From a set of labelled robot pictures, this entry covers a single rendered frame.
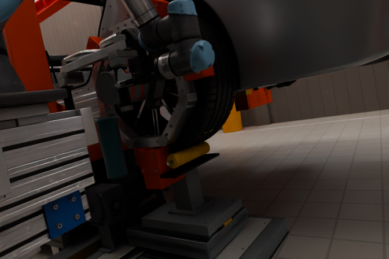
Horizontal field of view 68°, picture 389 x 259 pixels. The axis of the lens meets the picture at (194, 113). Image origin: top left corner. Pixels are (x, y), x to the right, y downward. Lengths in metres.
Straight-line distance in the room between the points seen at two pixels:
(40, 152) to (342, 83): 5.06
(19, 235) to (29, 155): 0.16
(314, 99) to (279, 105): 0.61
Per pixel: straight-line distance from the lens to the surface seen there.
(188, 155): 1.24
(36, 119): 0.68
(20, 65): 1.57
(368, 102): 5.41
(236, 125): 5.48
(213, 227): 1.30
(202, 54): 0.75
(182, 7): 0.79
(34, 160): 0.67
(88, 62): 1.16
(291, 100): 5.56
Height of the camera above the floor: 0.74
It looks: 3 degrees down
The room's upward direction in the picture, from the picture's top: 11 degrees counter-clockwise
